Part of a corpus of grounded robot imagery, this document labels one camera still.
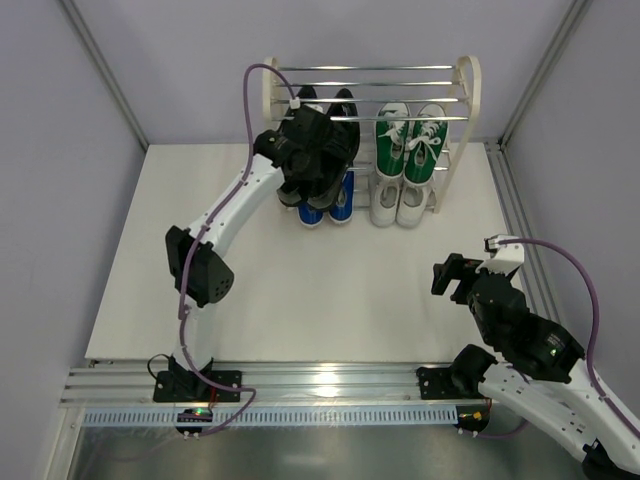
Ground black leather shoe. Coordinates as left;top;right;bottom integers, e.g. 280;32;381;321
298;86;361;212
277;85;321;207

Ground blue canvas sneaker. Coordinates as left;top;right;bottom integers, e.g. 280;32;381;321
297;203;324;229
329;171;355;225

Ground white sneaker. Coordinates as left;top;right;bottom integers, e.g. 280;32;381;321
369;177;402;228
396;183;431;228

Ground green canvas sneaker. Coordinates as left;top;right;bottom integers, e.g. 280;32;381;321
375;102;409;178
404;103;449;185

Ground cream metal shoe rack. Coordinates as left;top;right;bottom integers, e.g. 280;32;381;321
262;55;482;213

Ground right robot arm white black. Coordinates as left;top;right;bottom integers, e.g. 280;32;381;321
431;253;639;479

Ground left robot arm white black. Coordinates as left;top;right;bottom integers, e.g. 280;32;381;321
156;103;359;400

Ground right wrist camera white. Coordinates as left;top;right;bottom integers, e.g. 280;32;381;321
476;234;525;275

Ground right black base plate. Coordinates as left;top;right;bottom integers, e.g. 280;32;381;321
415;366;482;400

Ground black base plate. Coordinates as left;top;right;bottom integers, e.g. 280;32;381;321
415;366;482;400
152;370;242;403

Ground slotted grey cable duct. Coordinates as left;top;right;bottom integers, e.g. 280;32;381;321
82;404;458;427

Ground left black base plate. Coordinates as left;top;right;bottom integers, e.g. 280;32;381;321
152;370;242;403

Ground aluminium mounting rail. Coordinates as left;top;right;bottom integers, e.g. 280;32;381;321
59;360;609;409

